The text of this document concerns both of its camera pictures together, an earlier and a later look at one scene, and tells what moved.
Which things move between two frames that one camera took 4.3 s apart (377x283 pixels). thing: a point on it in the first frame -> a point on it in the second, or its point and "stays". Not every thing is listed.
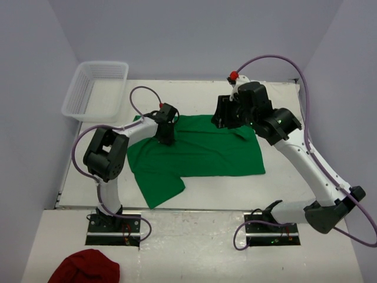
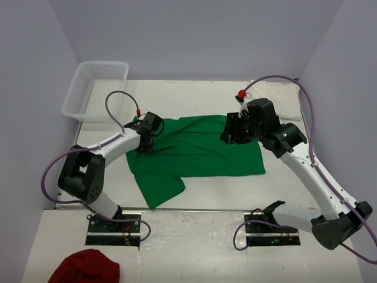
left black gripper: x=169 y=140 -> x=148 y=148
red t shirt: x=86 y=266 stays
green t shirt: x=199 y=150 stays
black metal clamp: x=113 y=231 stays
